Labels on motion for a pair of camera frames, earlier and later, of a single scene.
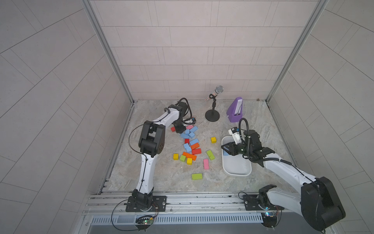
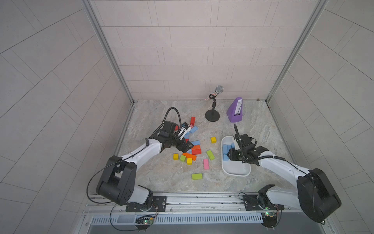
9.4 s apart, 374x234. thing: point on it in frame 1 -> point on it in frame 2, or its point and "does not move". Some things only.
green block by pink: (210, 155) does not move
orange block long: (189, 155) does not move
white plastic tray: (235, 165) does not move
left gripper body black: (178, 126) -> (174, 142)
